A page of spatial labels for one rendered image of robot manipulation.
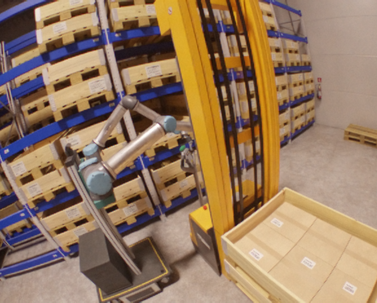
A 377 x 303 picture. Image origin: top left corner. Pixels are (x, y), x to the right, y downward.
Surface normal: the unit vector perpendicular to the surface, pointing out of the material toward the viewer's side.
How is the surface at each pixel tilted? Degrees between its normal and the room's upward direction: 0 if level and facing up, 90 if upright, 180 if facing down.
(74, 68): 90
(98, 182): 91
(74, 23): 90
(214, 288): 0
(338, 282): 0
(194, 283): 0
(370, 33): 90
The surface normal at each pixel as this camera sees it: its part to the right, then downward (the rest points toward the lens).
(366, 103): -0.85, 0.37
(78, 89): 0.49, 0.24
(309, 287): -0.22, -0.90
